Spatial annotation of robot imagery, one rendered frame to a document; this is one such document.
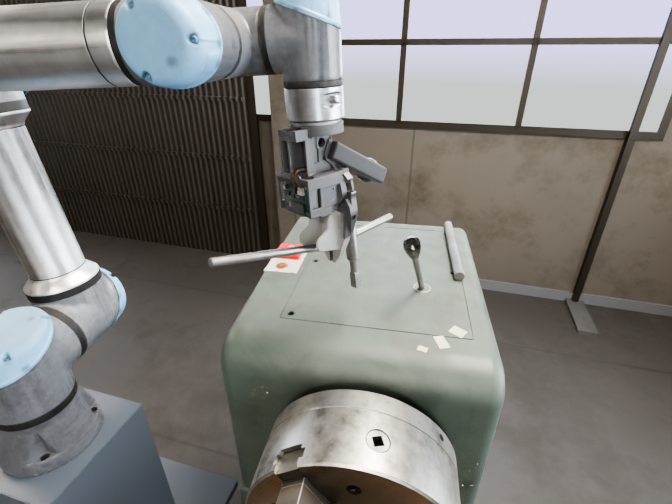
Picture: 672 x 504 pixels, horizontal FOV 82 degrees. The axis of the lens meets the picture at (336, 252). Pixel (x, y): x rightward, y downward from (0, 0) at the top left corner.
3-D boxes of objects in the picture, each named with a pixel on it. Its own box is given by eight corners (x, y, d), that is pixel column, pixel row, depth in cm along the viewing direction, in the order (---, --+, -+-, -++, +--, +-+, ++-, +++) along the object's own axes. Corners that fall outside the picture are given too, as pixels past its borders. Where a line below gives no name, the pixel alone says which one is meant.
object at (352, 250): (356, 281, 68) (349, 220, 63) (365, 285, 66) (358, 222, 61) (347, 286, 66) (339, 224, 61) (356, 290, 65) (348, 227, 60)
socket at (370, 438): (364, 466, 51) (369, 454, 49) (358, 443, 53) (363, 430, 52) (388, 464, 52) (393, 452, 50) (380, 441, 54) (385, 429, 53)
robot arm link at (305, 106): (316, 84, 54) (359, 84, 48) (319, 118, 56) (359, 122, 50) (272, 89, 49) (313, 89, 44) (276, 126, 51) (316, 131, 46)
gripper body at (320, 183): (279, 212, 56) (268, 125, 50) (323, 197, 61) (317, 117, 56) (313, 225, 51) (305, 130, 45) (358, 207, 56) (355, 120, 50)
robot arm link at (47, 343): (-36, 423, 58) (-81, 354, 51) (35, 359, 70) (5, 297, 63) (38, 430, 57) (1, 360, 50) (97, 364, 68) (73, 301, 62)
